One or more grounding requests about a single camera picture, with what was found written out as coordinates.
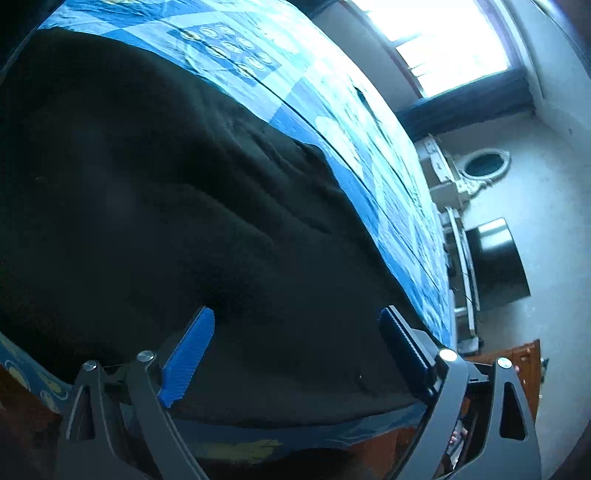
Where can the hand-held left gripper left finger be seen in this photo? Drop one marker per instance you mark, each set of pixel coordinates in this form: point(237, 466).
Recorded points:
point(187, 357)

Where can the blue patterned bed sheet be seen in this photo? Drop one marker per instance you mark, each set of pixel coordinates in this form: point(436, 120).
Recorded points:
point(323, 92)

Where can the black pants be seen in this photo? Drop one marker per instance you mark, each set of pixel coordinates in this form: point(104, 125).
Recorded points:
point(161, 207)

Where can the brown wooden cabinet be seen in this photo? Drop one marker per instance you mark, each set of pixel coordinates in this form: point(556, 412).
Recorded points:
point(526, 369)

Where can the bright window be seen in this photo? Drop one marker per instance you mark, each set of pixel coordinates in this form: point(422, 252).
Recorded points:
point(443, 37)

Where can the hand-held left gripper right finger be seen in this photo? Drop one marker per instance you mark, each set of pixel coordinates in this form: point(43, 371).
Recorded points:
point(406, 350)

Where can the black flat screen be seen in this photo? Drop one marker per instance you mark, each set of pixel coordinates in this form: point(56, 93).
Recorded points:
point(498, 263)

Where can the white chair frame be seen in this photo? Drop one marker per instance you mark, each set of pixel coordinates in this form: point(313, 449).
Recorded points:
point(461, 267)

